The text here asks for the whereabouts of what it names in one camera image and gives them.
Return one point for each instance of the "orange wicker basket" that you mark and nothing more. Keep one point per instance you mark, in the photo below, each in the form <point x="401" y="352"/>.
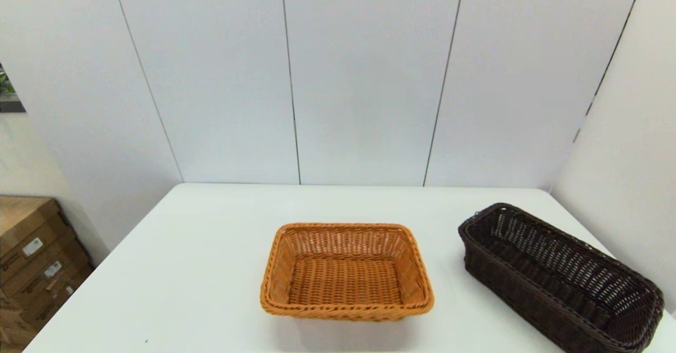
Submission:
<point x="343" y="281"/>

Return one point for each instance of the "dark brown wicker basket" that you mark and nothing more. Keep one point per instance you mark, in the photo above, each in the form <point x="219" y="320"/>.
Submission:
<point x="528" y="284"/>

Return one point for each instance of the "cardboard box with white label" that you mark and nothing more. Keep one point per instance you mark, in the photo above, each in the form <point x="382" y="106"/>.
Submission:
<point x="31" y="271"/>
<point x="21" y="221"/>
<point x="53" y="300"/>

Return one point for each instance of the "framed plant picture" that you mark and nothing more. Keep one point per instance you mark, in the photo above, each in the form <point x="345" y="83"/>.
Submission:
<point x="8" y="96"/>

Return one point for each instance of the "plain cardboard box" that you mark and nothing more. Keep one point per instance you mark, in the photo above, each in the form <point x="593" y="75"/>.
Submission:
<point x="10" y="326"/>

